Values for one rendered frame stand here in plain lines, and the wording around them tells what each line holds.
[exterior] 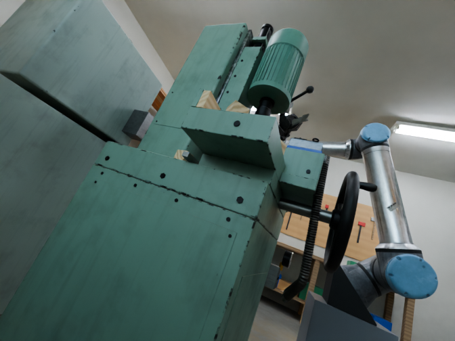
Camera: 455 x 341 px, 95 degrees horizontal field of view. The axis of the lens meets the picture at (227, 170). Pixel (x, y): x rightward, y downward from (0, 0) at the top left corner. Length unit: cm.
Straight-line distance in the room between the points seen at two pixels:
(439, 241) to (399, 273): 349
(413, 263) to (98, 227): 106
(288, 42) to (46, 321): 115
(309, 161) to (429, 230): 395
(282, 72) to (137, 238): 74
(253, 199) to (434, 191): 435
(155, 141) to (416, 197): 424
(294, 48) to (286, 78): 15
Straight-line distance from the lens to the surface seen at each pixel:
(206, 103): 52
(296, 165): 63
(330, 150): 132
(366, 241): 413
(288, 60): 94
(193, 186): 54
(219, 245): 48
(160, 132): 86
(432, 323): 440
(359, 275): 121
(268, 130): 42
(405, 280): 106
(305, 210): 67
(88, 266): 69
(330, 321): 113
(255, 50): 103
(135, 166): 69
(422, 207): 456
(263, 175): 52
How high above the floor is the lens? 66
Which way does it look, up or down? 16 degrees up
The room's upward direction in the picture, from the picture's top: 22 degrees clockwise
